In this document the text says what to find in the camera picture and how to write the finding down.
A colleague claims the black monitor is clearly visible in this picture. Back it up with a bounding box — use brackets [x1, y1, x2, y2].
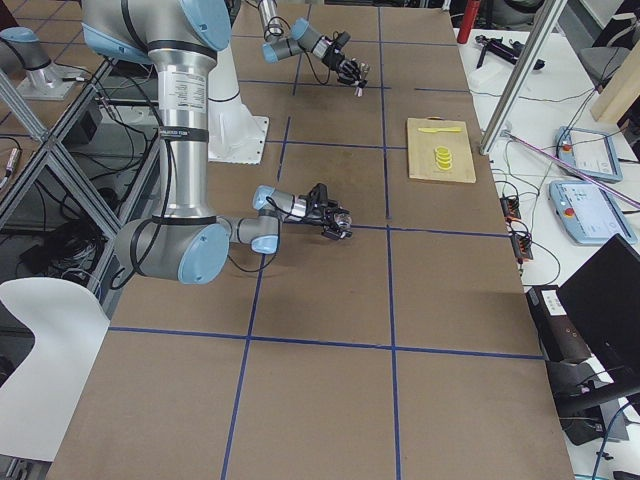
[557, 235, 639, 381]

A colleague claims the aluminium frame post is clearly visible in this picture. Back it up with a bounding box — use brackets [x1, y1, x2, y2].
[479, 0, 567, 155]

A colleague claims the black box device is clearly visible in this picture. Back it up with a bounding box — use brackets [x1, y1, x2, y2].
[526, 285, 591, 364]

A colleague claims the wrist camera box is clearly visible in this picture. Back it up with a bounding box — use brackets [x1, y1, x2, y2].
[333, 31, 351, 51]
[308, 183, 338, 208]

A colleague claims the small clear glass cup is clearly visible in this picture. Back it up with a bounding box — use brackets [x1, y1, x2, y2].
[333, 218, 352, 230]

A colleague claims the far teach pendant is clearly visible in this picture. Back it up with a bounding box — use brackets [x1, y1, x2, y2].
[556, 126, 623, 183]

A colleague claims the black tripod handle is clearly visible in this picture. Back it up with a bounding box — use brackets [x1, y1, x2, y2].
[475, 35, 525, 69]

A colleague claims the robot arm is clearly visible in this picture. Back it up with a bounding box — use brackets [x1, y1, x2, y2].
[82, 1, 351, 289]
[246, 1, 370, 98]

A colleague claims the bamboo cutting board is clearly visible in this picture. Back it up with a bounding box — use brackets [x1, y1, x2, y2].
[406, 118, 476, 184]

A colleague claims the lemon slice two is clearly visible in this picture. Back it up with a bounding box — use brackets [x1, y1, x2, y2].
[436, 151, 452, 161]

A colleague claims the yellow plastic knife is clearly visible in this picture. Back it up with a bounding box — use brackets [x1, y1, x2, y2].
[417, 127, 463, 134]

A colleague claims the steel double jigger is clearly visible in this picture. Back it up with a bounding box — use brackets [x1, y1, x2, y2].
[354, 63, 370, 97]

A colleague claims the teach pendant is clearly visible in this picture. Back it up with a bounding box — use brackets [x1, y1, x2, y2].
[556, 126, 623, 183]
[548, 180, 638, 245]

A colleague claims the grabber stick tool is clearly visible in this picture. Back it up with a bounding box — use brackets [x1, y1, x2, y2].
[499, 130, 640, 209]

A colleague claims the near teach pendant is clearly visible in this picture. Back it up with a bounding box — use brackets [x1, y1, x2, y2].
[548, 180, 638, 245]

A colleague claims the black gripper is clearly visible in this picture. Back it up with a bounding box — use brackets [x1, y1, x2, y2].
[302, 199, 352, 241]
[322, 49, 370, 93]

